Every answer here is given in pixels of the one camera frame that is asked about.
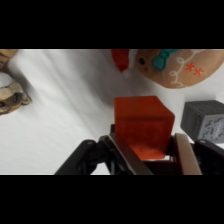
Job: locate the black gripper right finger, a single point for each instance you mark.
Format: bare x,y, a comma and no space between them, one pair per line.
187,155

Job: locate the small brown plush toy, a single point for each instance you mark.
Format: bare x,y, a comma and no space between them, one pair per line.
11,95

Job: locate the round gingerbread plush toy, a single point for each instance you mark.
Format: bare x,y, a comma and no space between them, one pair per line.
181,68

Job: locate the red cube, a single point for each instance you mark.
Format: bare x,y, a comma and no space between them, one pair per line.
143,123

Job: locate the grey patterned cube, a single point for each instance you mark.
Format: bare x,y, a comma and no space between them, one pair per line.
203,120

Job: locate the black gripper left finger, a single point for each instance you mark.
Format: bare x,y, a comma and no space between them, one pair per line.
128,156

